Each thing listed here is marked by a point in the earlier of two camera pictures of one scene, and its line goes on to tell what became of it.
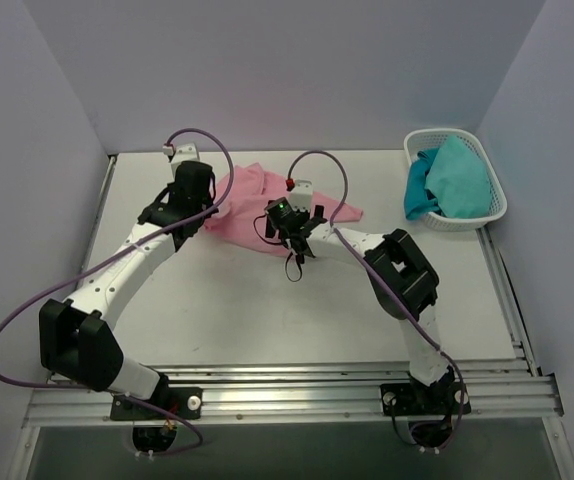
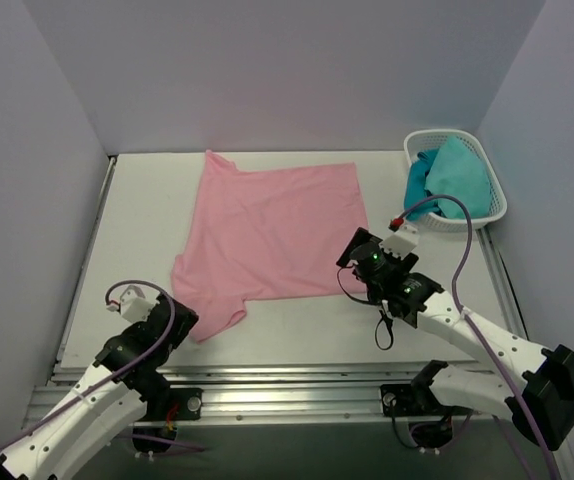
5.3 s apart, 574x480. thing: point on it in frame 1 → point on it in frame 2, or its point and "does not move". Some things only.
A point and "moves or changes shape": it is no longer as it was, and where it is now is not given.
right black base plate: x=417 y=399 does not move
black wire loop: x=286 y=265 → x=384 y=313
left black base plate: x=185 y=402 does not move
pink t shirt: x=235 y=222 moves or changes shape
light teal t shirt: x=458 y=181 does not move
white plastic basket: x=425 y=139 does not move
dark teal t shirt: x=418 y=202 does not move
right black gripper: x=281 y=216 → x=349 y=250
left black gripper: x=193 y=182 → x=182 y=320
